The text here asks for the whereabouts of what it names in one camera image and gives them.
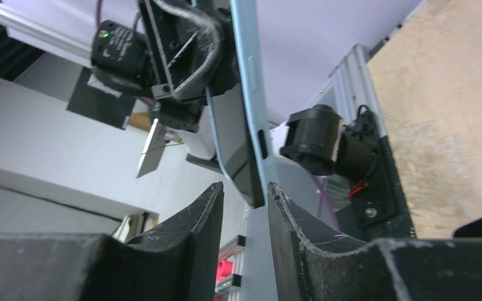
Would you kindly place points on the aluminium frame rail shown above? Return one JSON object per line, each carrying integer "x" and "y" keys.
{"x": 177, "y": 259}

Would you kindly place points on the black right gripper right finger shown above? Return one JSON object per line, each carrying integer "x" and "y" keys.
{"x": 313, "y": 261}

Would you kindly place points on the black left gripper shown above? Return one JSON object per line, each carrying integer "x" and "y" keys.
{"x": 191, "y": 48}

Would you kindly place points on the phone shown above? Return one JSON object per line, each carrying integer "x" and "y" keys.
{"x": 237, "y": 106}

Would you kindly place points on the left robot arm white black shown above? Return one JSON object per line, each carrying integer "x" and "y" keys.
{"x": 314, "y": 137}

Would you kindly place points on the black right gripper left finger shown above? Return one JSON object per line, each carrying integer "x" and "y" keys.
{"x": 176, "y": 260}

